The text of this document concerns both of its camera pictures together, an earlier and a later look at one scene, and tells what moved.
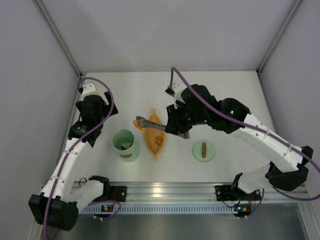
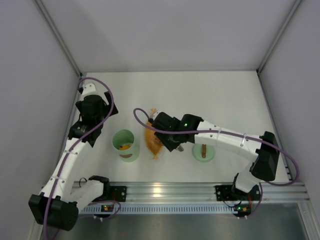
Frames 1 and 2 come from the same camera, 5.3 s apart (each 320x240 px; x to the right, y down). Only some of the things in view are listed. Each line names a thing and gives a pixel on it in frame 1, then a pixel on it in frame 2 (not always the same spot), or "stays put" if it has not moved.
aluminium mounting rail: [192, 192] stays put
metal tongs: [142, 122] to [179, 147]
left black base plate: [120, 192] stays put
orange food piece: [141, 129] to [124, 147]
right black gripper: [172, 120] to [168, 144]
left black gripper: [110, 104] stays put
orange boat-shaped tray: [155, 139] stays put
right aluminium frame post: [297, 4] stays put
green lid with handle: [203, 151] stays put
